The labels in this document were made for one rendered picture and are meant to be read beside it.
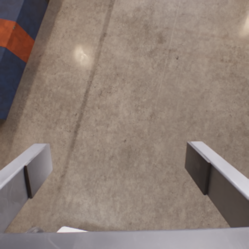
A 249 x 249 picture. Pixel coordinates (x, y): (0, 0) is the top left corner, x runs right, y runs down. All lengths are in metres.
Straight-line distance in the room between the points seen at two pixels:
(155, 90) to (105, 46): 0.37
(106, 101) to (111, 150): 0.26
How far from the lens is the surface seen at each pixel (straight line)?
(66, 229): 0.96
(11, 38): 1.13
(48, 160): 0.17
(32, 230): 1.00
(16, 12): 1.18
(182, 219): 0.98
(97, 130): 0.94
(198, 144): 0.16
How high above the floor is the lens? 0.91
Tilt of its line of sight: 80 degrees down
